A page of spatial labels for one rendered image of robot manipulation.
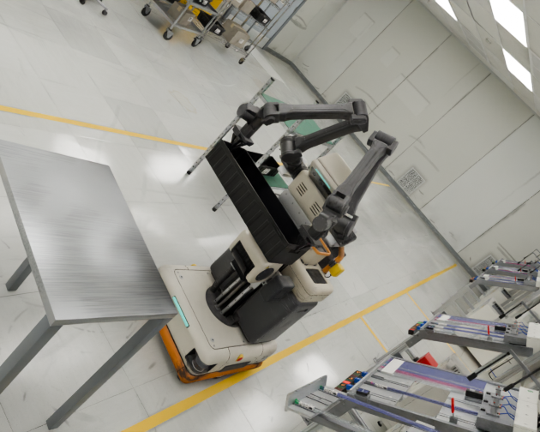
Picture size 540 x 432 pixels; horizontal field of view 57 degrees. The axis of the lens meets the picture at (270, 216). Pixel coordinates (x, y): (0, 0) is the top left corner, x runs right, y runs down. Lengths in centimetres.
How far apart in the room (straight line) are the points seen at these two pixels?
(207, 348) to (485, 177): 906
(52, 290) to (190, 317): 125
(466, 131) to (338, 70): 329
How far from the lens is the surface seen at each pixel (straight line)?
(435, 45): 1173
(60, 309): 147
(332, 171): 221
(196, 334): 261
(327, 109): 212
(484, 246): 1101
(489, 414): 237
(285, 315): 267
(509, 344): 369
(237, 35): 847
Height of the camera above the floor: 184
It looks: 22 degrees down
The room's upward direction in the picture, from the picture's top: 46 degrees clockwise
